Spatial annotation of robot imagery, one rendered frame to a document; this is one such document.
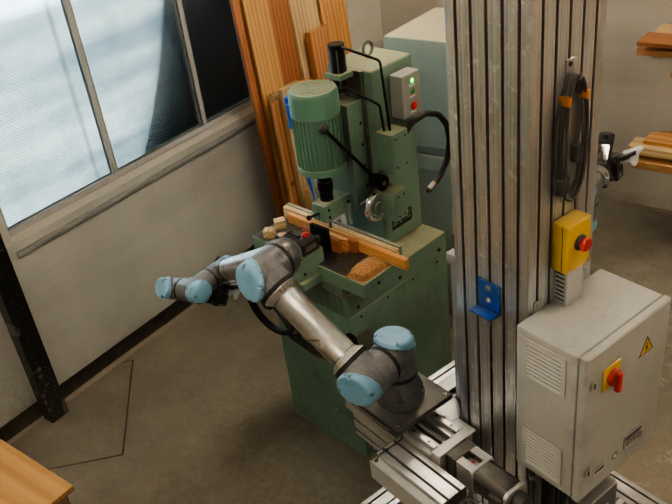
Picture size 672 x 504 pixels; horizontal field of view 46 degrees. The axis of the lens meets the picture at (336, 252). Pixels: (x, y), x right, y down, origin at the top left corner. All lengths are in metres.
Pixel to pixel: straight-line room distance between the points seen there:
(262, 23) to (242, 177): 0.85
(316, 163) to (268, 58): 1.57
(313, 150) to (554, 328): 1.17
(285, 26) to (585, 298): 2.78
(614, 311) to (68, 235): 2.52
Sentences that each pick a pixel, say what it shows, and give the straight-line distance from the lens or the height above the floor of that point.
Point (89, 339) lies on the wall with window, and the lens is 4.05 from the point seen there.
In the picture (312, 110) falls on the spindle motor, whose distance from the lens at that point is 2.73.
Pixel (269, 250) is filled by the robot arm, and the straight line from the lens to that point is 2.29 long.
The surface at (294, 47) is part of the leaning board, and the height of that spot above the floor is 1.14.
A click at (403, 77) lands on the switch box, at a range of 2.88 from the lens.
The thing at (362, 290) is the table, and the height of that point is 0.88.
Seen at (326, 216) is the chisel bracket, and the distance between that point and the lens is 2.94.
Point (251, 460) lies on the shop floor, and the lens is 3.48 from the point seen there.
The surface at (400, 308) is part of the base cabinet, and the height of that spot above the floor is 0.60.
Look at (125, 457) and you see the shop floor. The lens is 3.68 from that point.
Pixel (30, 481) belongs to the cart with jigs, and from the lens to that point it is 2.95.
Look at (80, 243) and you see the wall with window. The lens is 3.86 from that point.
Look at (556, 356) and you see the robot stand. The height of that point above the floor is 1.20.
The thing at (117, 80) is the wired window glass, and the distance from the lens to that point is 3.94.
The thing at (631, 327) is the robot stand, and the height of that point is 1.23.
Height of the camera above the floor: 2.45
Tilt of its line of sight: 31 degrees down
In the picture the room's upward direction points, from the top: 8 degrees counter-clockwise
